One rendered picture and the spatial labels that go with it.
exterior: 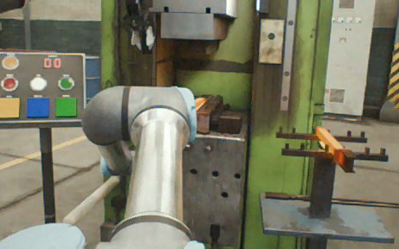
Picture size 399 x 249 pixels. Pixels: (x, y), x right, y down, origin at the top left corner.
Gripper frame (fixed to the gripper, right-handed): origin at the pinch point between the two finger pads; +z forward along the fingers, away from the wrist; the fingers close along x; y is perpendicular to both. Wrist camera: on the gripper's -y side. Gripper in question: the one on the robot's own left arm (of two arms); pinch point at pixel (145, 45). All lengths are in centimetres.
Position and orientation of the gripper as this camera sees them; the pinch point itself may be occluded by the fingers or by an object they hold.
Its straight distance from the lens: 145.3
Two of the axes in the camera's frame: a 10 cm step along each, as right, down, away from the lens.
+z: 0.5, 7.7, 6.3
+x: 9.8, 0.7, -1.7
